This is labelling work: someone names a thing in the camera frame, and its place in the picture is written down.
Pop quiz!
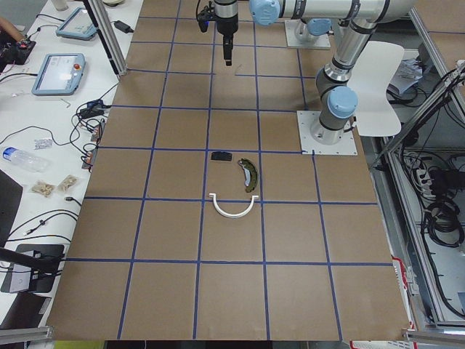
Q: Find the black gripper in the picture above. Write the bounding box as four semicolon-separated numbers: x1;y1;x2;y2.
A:
214;0;238;66

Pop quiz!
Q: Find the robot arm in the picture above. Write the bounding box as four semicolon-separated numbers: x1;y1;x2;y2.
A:
249;1;415;145

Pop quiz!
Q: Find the person hand at table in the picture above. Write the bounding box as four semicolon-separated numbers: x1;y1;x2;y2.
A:
0;16;25;42

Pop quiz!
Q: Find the black power adapter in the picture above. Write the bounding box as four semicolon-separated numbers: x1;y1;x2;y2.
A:
113;20;134;33

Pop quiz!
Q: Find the black brake pad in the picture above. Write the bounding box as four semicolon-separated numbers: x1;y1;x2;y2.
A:
211;151;233;161

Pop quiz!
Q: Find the olive brake shoe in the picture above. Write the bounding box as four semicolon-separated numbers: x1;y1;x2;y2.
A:
238;158;258;193

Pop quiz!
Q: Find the far blue teach pendant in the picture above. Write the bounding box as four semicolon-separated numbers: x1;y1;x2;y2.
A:
55;7;97;41

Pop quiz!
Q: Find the blue teach pendant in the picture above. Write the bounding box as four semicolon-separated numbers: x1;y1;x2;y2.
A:
55;7;97;41
31;53;86;96

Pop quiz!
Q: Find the white plastic chair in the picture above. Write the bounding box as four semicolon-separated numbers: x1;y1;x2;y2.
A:
347;41;404;137

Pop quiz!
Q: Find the near blue teach pendant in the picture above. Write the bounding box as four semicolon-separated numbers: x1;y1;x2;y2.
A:
31;53;86;96

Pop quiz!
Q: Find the bag of small parts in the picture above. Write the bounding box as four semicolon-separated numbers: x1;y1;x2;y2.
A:
30;180;55;198

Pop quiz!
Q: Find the clear plastic water bottle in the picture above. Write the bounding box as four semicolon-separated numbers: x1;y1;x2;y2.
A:
1;147;51;172

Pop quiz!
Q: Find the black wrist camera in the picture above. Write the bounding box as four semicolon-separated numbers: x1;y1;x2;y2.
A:
195;1;215;33

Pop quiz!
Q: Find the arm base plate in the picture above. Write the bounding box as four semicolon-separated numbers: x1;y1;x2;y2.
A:
285;18;331;50
296;111;357;156

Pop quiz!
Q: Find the aluminium frame post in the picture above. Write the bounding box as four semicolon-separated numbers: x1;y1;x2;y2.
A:
83;0;127;76

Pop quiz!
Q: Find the white curved plastic bracket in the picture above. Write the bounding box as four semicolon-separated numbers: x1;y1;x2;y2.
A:
209;193;260;219

